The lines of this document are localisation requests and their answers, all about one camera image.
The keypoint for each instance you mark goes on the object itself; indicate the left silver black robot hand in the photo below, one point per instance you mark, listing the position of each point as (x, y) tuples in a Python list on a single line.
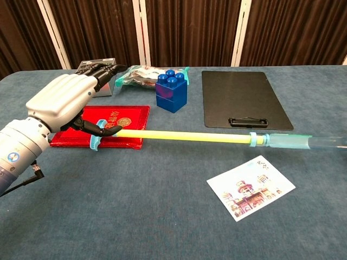
[(59, 100)]

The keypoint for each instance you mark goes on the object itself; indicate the black clipboard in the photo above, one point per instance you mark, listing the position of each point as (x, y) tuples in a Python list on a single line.
[(241, 97)]

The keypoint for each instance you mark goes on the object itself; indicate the illustrated postcard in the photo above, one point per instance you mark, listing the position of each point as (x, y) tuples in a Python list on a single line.
[(252, 192)]

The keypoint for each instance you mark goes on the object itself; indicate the blue tablecloth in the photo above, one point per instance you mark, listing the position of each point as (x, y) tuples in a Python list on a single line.
[(162, 230)]

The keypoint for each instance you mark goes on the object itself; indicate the white partition frame post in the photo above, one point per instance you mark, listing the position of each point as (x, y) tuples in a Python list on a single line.
[(242, 32), (142, 32), (54, 35), (345, 61)]

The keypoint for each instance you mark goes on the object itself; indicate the brown pleated curtain panel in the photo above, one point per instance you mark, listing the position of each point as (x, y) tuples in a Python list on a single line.
[(298, 29), (95, 27), (192, 29), (19, 32)]

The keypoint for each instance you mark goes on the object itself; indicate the silver calculator box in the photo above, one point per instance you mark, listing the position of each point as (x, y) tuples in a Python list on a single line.
[(105, 90)]

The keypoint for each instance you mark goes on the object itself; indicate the blue building brick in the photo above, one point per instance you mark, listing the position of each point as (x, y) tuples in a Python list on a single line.
[(168, 105), (179, 88)]

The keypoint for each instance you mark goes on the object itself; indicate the red certificate folder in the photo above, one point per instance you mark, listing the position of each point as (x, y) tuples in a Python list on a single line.
[(132, 116)]

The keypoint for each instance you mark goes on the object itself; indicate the clear plastic bag with items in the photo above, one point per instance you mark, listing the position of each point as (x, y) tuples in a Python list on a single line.
[(135, 77)]

